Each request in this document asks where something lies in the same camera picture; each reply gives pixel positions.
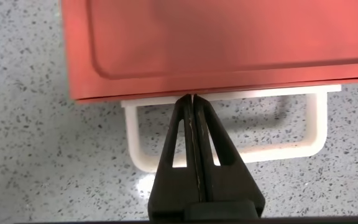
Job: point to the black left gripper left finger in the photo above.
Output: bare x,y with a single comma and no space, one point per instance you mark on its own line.
169,186

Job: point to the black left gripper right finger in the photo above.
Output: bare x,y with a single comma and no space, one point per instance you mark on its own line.
228,183

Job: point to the red drawer case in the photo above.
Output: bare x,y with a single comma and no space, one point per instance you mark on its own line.
222,43

